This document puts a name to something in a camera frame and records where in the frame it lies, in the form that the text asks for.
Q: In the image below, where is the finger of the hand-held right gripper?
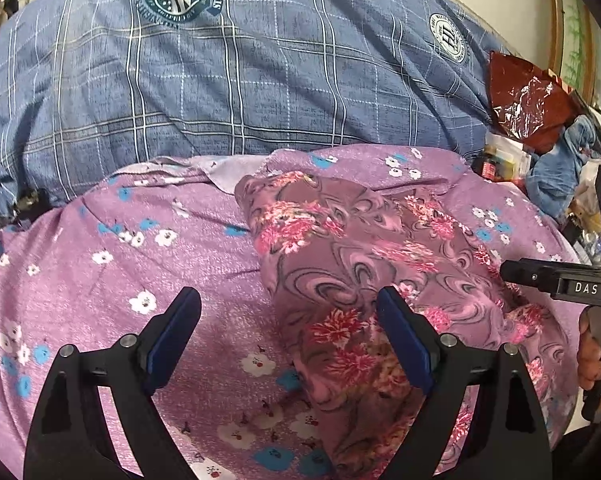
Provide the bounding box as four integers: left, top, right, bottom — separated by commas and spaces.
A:
499, 259, 561, 294

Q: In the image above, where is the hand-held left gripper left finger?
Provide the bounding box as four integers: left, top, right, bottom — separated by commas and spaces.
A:
24, 287, 202, 480

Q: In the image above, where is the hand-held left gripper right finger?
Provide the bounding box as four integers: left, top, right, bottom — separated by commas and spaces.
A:
377, 286, 552, 480

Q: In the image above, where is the pink floral garment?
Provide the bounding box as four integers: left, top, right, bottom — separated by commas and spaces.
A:
234, 170, 581, 480

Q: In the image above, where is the person's right hand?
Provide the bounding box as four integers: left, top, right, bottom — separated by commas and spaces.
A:
577, 307, 601, 392

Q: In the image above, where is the blue denim cloth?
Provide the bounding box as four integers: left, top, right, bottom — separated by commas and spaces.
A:
525, 115, 601, 222

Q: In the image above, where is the purple floral blanket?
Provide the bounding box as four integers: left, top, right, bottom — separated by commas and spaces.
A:
0, 144, 587, 480

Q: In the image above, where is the red label bottle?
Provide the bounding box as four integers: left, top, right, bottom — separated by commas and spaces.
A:
473, 152, 502, 179

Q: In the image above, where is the red plastic bag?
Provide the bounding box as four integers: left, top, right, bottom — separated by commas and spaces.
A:
488, 51, 582, 154

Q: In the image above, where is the small black object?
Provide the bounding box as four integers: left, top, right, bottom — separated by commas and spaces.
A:
10, 187, 52, 222

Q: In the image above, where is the wooden framed bamboo picture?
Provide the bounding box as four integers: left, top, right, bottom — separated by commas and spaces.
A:
545, 0, 597, 103

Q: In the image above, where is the blue plaid quilt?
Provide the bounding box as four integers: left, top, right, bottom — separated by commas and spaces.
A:
0, 0, 524, 211

